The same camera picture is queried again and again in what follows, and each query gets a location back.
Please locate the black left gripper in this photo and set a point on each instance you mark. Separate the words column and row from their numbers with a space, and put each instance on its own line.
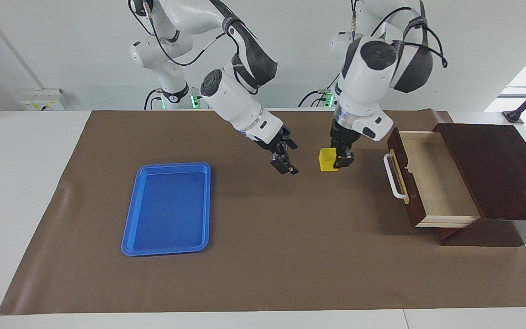
column 343, row 136

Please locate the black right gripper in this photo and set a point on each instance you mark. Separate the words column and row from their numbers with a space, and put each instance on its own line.
column 274, row 142

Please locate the yellow cube block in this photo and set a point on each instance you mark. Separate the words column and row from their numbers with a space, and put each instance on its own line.
column 327, row 161

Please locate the wooden drawer with dark face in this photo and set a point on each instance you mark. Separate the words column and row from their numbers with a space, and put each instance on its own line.
column 441, row 183

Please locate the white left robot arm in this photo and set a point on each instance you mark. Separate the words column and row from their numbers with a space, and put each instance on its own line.
column 368, row 77

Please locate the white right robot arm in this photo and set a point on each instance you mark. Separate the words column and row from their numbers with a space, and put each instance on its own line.
column 231, row 98

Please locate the dark wooden drawer cabinet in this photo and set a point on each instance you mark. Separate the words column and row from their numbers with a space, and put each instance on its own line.
column 509, row 173

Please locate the brown paper table mat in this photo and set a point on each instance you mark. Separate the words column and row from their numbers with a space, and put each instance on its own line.
column 244, row 228

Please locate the blue plastic tray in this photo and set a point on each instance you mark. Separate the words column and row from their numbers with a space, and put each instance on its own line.
column 167, row 214

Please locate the white wall socket box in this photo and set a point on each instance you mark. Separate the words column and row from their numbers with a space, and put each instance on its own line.
column 39, row 99

